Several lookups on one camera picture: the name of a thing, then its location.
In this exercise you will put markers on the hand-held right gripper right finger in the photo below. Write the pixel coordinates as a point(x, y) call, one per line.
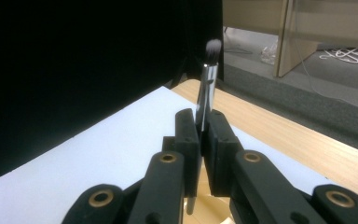
point(245, 180)

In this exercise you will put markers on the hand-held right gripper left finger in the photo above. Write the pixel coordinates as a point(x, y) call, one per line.
point(167, 180)

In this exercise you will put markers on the cream ribbed cup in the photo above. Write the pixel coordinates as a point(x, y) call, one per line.
point(208, 210)

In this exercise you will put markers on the black makeup brush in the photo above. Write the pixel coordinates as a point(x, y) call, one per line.
point(208, 87)

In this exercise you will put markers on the wooden table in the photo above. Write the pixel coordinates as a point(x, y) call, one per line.
point(292, 140)

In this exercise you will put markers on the clear plastic bag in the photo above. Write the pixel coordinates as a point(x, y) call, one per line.
point(268, 55)

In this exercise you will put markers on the black curtain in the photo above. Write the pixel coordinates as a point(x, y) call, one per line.
point(74, 46)

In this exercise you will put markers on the wooden cabinet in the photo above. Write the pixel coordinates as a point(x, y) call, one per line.
point(323, 21)

